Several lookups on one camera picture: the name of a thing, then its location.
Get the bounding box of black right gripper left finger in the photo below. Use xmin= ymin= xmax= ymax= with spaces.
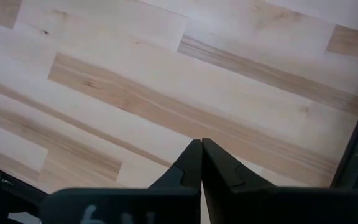
xmin=40 ymin=139 xmax=203 ymax=224

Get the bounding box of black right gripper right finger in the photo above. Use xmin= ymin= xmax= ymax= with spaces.
xmin=202 ymin=138 xmax=358 ymax=224

